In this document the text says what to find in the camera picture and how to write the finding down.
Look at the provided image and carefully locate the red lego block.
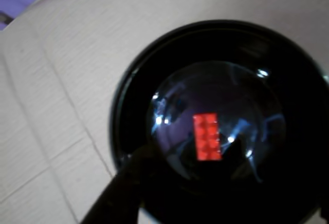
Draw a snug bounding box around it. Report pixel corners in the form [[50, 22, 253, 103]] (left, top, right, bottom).
[[192, 113, 223, 162]]

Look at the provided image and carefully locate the beige cardboard sheet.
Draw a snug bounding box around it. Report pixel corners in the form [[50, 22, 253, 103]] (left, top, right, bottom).
[[0, 0, 329, 224]]

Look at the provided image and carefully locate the black round plastic bowl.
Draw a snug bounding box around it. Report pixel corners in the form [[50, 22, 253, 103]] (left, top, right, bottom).
[[108, 20, 329, 224]]

